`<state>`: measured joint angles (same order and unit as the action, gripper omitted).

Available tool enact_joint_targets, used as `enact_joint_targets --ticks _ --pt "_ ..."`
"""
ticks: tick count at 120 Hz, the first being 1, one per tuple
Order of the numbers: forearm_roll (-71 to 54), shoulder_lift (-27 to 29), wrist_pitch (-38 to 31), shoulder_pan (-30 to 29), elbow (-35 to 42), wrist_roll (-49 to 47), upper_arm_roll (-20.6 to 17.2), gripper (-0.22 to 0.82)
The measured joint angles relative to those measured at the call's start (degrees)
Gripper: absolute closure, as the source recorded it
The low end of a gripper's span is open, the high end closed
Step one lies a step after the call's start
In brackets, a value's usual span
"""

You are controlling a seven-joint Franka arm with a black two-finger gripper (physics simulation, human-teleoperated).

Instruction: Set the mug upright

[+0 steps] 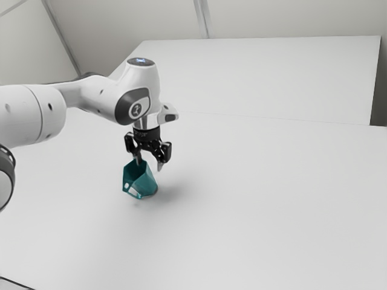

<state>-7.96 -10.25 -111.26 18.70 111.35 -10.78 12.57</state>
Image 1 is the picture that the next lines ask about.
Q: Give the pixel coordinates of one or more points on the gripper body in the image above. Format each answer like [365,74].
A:
[146,135]

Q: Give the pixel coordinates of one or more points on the teal faceted mug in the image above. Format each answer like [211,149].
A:
[142,180]

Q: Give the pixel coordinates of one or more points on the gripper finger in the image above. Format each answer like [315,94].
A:
[161,152]
[133,148]

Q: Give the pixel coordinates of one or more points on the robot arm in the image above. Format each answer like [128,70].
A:
[90,90]

